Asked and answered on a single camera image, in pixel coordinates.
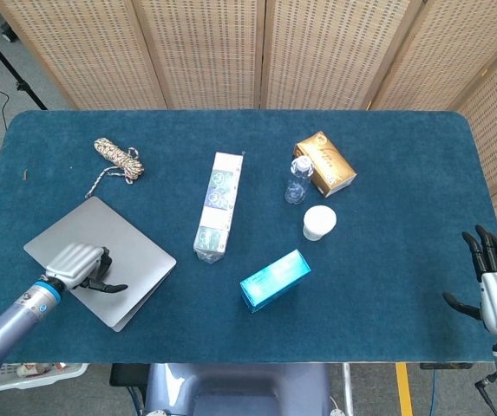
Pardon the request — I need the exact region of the gold carton box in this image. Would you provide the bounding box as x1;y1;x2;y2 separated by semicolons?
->
292;131;358;199

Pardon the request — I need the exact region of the braided rope bundle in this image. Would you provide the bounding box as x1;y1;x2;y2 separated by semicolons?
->
84;137;146;200

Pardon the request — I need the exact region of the cyan carton box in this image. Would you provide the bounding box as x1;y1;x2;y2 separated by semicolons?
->
239;249;312;315

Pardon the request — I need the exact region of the wooden folding screen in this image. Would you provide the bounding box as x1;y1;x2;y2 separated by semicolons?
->
0;0;497;250

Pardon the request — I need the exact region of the blue table cloth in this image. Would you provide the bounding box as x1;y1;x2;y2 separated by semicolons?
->
0;108;497;365

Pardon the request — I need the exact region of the black box under table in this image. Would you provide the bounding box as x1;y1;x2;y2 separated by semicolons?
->
108;362;150;388

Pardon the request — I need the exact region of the white plastic basket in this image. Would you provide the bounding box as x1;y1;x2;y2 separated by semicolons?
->
0;361;89;393

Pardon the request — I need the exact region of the long white patterned box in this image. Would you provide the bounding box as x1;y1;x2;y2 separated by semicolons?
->
193;151;245;264

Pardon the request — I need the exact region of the white plastic jar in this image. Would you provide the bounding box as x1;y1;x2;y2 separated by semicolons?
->
302;205;338;242

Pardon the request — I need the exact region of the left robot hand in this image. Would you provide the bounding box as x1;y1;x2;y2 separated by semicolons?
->
43;243;129;294

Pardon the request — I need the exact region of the black tripod stand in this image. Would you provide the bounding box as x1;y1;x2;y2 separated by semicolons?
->
0;0;49;111

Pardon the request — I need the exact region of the clear plastic water bottle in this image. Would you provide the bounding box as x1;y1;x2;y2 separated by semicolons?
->
284;156;315;206

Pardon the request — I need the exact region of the grey laptop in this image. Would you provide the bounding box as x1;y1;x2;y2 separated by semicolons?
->
23;195;178;334

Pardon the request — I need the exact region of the grey robot torso base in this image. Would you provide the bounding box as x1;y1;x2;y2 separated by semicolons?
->
142;362;332;416

